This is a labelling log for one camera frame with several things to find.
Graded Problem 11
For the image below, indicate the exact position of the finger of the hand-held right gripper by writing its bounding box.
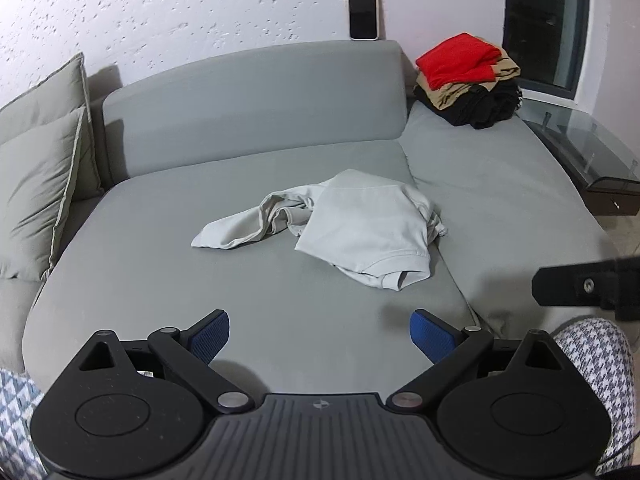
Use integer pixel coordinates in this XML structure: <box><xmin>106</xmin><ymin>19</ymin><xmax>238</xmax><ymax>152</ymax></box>
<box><xmin>531</xmin><ymin>255</ymin><xmax>640</xmax><ymax>322</ymax></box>

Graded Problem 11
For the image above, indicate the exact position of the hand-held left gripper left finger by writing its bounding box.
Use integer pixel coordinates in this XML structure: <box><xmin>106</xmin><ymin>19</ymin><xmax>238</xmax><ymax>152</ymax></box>
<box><xmin>75</xmin><ymin>310</ymin><xmax>252</xmax><ymax>414</ymax></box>

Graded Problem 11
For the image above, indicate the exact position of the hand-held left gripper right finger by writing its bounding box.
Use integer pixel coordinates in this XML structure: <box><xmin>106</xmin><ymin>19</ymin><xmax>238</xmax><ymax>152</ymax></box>
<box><xmin>387</xmin><ymin>309</ymin><xmax>565</xmax><ymax>413</ymax></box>

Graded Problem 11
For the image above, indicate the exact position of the pale grey drawstring garment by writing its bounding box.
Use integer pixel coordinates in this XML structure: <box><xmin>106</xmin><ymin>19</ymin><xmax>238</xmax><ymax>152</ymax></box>
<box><xmin>190</xmin><ymin>184</ymin><xmax>323</xmax><ymax>251</ymax></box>

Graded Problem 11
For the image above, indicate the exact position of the white shirt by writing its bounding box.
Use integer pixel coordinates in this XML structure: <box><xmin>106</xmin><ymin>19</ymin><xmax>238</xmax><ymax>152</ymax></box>
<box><xmin>294</xmin><ymin>169</ymin><xmax>448</xmax><ymax>293</ymax></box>

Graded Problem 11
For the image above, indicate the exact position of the stack of folded clothes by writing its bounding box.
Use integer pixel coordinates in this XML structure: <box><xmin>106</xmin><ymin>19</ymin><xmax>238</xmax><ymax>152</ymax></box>
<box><xmin>417</xmin><ymin>47</ymin><xmax>522</xmax><ymax>110</ymax></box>

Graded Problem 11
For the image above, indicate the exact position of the glass side table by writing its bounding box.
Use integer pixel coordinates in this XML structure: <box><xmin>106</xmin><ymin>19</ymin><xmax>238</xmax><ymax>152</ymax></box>
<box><xmin>520</xmin><ymin>99</ymin><xmax>640</xmax><ymax>217</ymax></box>

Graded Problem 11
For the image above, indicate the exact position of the black folded garment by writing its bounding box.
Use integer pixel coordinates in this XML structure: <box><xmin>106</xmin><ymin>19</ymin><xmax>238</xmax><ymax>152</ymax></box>
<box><xmin>413</xmin><ymin>80</ymin><xmax>523</xmax><ymax>131</ymax></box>

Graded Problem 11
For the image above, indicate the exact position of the small grey cushion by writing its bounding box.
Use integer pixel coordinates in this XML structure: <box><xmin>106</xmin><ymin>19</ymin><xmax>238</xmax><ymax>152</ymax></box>
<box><xmin>0</xmin><ymin>107</ymin><xmax>87</xmax><ymax>282</ymax></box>

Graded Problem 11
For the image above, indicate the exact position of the grey sofa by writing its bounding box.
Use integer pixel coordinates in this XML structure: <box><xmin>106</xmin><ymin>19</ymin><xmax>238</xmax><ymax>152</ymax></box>
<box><xmin>0</xmin><ymin>40</ymin><xmax>623</xmax><ymax>411</ymax></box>

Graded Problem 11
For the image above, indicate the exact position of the red folded garment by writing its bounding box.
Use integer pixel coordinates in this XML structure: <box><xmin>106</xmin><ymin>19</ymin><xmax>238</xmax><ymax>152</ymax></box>
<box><xmin>416</xmin><ymin>33</ymin><xmax>502</xmax><ymax>89</ymax></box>

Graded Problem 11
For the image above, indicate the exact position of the dark window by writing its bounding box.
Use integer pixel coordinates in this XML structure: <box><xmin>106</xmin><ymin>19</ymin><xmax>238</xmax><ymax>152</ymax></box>
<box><xmin>502</xmin><ymin>0</ymin><xmax>592</xmax><ymax>104</ymax></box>

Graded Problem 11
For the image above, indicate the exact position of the large grey cushion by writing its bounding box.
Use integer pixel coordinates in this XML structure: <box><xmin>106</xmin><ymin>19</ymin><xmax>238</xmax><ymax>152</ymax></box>
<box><xmin>0</xmin><ymin>52</ymin><xmax>104</xmax><ymax>202</ymax></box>

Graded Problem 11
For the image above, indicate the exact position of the black smartphone white case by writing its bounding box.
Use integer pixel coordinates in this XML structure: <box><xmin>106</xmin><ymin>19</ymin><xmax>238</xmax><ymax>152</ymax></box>
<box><xmin>348</xmin><ymin>0</ymin><xmax>380</xmax><ymax>41</ymax></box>

